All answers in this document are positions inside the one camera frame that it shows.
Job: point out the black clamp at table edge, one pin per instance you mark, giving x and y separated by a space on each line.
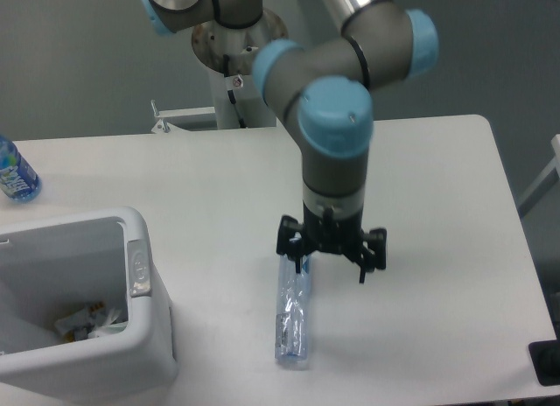
545 359

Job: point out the clear empty plastic bottle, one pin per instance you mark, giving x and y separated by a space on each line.
292 311

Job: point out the blue labelled water bottle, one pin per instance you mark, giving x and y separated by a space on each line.
19 181

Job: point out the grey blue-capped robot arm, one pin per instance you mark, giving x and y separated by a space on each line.
323 99

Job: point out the white frame at right edge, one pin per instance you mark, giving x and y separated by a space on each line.
543 182

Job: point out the white pedestal base frame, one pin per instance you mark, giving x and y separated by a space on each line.
186 119

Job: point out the white robot pedestal with flange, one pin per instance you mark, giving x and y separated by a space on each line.
232 82

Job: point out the crumpled trash inside can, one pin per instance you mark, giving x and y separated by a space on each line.
93 321

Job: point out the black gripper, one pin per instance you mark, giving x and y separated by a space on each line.
368 250

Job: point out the white plastic trash can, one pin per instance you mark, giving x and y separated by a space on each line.
53 267

